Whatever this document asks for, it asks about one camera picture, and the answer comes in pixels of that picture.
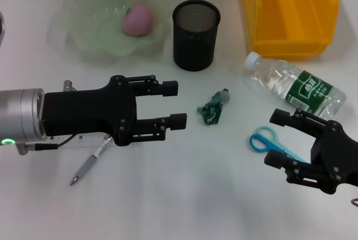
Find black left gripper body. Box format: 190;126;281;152
41;74;138;147

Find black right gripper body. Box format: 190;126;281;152
309;119;358;195

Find clear green-label water bottle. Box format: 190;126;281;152
242;51;348;120

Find green plastic wrapper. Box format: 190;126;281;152
196;87;232;126

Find pink toy peach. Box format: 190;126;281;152
121;2;155;37

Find transparent plastic ruler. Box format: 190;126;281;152
49;133;144;149

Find blue scissors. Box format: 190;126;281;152
248;125;312;164

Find grey ballpoint pen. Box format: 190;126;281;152
69;136;114;187

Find black mesh pen holder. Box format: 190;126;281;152
171;0;221;72

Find green translucent fruit bowl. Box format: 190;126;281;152
52;0;166;65

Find yellow plastic bin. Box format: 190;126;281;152
241;0;341;62

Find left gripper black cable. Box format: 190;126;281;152
16;133;78;156

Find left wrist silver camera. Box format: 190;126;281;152
0;12;7;48

